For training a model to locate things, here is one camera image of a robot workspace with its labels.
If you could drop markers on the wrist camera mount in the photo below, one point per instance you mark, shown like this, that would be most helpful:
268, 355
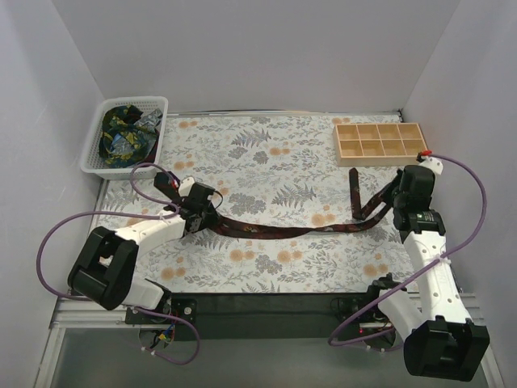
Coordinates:
428, 160
185, 186

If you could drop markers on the aluminium frame rail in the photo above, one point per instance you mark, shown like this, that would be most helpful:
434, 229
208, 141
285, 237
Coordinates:
237, 340

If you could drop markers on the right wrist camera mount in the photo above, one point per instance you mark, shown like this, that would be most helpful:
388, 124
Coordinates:
428, 160

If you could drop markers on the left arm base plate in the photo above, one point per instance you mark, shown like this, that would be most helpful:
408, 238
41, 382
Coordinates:
184, 308

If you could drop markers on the silver blue patterned tie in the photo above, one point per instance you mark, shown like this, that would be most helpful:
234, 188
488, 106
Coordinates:
148, 131

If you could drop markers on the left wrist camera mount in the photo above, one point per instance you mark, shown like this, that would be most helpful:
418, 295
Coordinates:
185, 186

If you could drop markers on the wooden compartment box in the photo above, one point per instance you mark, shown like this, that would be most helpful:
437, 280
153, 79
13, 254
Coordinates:
378, 144

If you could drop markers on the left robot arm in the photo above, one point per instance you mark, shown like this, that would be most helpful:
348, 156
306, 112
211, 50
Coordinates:
105, 269

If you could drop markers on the floral table mat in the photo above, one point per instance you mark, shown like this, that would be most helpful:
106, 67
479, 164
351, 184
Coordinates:
277, 171

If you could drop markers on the dark red patterned tie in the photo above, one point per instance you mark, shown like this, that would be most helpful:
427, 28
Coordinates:
366, 216

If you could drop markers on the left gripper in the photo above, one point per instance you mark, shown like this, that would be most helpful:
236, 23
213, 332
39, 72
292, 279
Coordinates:
208, 218

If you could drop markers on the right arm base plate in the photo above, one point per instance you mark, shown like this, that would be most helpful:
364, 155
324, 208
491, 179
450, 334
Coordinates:
344, 307

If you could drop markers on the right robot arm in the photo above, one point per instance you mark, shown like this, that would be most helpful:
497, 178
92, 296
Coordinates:
440, 339

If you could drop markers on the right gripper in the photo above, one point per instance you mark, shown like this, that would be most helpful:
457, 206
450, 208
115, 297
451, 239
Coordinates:
395, 191

